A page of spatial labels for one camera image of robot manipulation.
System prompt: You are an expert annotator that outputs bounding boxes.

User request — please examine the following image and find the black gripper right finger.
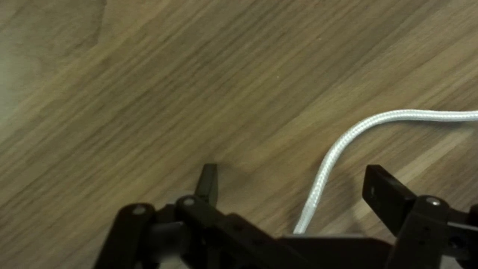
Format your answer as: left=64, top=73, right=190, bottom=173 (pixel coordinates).
left=361, top=162, right=478, bottom=269

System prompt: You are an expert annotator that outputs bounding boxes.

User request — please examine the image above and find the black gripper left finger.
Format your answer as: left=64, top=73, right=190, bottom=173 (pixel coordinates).
left=91, top=162, right=300, bottom=269

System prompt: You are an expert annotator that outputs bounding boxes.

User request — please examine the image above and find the white string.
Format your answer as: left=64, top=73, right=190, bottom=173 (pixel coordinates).
left=291, top=107, right=478, bottom=236

